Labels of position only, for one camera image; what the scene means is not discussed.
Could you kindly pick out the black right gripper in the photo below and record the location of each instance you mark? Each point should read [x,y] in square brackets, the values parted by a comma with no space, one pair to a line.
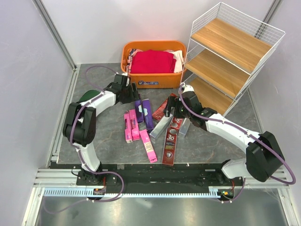
[170,103]

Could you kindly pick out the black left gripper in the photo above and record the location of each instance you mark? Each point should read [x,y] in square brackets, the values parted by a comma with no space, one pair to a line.
[134,95]

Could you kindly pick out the purple white toothpaste box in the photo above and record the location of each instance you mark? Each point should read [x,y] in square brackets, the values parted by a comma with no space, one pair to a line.
[139,111]

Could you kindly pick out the silver toothpaste box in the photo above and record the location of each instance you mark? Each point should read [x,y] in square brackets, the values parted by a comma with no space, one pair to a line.
[184,127]
[160,127]

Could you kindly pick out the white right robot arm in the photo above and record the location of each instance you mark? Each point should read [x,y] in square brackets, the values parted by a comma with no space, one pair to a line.
[262,153]

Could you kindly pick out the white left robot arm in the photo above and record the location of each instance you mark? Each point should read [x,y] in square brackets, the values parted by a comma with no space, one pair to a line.
[80,121]

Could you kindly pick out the dark red toothpaste box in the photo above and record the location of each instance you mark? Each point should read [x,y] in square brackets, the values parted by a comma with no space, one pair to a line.
[159,113]

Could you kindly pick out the red 3D toothpaste box upper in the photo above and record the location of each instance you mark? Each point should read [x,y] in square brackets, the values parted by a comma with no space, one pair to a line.
[176,123]

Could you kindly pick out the red 3d toothpaste box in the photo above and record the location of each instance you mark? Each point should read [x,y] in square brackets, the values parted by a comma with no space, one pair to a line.
[176,123]
[169,147]

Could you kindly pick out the orange plastic basket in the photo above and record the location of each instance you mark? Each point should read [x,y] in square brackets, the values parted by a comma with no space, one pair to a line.
[152,80]

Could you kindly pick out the red folded cloth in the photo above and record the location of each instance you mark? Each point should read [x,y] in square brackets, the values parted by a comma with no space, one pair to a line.
[152,61]

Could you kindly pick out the pink toothpaste box middle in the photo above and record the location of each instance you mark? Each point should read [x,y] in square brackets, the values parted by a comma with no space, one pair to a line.
[134,125]

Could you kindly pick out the pink toothpaste box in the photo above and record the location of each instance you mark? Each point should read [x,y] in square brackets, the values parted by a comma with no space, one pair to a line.
[134,125]
[128,133]

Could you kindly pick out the pink toothpaste box left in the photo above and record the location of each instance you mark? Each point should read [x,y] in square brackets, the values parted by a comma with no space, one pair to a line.
[128,133]

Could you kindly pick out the green black cap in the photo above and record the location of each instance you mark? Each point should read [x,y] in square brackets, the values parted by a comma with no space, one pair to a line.
[89,95]

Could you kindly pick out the red 3D toothpaste box lower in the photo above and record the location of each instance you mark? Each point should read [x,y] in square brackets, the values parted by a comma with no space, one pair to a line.
[169,147]

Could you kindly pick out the cream patterned cloth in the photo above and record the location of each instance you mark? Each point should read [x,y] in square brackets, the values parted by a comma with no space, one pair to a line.
[178,56]

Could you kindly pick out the pink toothpaste box angled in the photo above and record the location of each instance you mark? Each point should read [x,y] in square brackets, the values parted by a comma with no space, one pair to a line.
[148,146]

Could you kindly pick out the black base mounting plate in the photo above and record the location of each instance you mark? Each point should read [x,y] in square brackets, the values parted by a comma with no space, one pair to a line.
[204,175]

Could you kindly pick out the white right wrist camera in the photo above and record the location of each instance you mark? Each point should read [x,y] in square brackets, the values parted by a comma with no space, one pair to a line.
[186,88]

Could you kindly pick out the white wire wooden shelf rack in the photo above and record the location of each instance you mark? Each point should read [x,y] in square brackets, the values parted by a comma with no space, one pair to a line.
[226,51]

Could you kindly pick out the blue slotted cable duct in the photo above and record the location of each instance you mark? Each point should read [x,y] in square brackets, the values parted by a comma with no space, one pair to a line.
[92,192]

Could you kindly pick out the aluminium frame rail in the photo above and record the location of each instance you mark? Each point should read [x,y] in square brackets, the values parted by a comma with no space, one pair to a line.
[55,33]

